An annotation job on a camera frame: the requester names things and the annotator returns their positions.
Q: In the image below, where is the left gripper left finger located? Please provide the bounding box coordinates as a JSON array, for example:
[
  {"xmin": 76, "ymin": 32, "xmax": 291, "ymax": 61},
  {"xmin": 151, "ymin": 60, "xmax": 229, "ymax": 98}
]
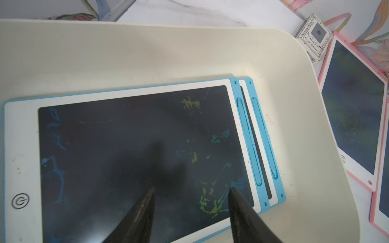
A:
[{"xmin": 103, "ymin": 187, "xmax": 155, "ymax": 243}]

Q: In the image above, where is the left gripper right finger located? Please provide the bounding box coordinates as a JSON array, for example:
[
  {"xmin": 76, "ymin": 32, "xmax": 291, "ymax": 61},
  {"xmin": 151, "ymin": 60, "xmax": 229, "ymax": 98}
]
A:
[{"xmin": 228, "ymin": 187, "xmax": 282, "ymax": 243}]

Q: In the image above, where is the blue writing tablet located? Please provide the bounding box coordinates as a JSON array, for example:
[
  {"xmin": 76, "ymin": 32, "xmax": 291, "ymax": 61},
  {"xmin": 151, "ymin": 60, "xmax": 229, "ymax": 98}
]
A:
[
  {"xmin": 3, "ymin": 78, "xmax": 269, "ymax": 243},
  {"xmin": 239, "ymin": 78, "xmax": 286, "ymax": 208}
]

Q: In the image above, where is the pink writing tablet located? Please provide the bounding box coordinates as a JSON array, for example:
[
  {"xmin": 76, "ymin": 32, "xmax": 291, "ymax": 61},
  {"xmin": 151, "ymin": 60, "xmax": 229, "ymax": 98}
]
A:
[
  {"xmin": 369, "ymin": 97, "xmax": 389, "ymax": 237},
  {"xmin": 318, "ymin": 31, "xmax": 388, "ymax": 192}
]

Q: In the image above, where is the cream plastic storage box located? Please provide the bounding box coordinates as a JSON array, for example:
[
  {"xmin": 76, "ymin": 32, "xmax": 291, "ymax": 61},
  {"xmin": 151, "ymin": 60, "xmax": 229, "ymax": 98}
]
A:
[{"xmin": 1, "ymin": 19, "xmax": 361, "ymax": 243}]

